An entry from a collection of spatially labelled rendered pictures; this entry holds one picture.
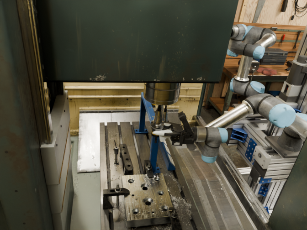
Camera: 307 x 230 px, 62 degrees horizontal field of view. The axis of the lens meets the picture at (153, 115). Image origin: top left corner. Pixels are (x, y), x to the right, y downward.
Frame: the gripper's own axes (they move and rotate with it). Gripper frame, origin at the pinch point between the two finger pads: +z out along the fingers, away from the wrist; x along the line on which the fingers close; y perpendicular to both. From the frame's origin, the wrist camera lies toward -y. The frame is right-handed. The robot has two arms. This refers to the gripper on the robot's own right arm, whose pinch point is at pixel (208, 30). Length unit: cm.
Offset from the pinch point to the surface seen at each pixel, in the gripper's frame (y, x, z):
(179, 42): -5, -26, 51
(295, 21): 24, 81, -328
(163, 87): 15, -21, 51
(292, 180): 57, -67, 2
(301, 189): 57, -72, 5
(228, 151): 172, 40, -145
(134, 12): -14, -18, 65
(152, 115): 49, 8, 28
